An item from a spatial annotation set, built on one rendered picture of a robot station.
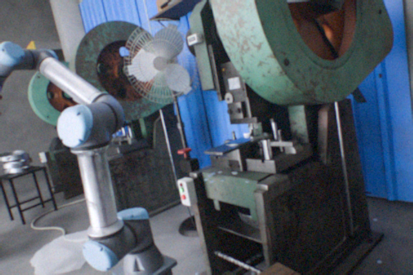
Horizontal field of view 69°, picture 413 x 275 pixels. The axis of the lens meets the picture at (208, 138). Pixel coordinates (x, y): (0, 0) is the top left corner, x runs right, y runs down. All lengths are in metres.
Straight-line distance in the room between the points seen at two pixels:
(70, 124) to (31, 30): 7.18
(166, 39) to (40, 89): 2.37
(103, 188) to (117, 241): 0.18
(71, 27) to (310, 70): 5.75
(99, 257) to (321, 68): 1.00
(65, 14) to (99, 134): 5.70
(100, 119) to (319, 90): 0.76
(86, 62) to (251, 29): 1.77
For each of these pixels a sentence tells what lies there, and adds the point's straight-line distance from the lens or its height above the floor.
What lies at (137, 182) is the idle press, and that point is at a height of 0.34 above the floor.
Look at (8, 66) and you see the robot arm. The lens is 1.23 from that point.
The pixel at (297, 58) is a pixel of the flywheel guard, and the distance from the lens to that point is 1.09.
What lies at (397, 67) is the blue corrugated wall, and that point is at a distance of 2.40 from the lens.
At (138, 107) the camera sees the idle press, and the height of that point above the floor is 1.02.
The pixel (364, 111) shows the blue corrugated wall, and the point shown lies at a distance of 2.51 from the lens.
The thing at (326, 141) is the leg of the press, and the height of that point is 0.70.
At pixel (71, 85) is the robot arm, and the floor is 1.17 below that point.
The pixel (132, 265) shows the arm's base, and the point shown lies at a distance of 1.23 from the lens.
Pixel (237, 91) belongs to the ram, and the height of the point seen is 1.03.
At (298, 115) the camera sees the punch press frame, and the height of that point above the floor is 0.84.
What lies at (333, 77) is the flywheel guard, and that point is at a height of 1.01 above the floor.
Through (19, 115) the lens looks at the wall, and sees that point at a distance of 7.74.
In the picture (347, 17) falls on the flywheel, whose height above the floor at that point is 1.25.
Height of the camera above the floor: 1.07
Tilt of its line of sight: 9 degrees down
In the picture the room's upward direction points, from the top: 11 degrees counter-clockwise
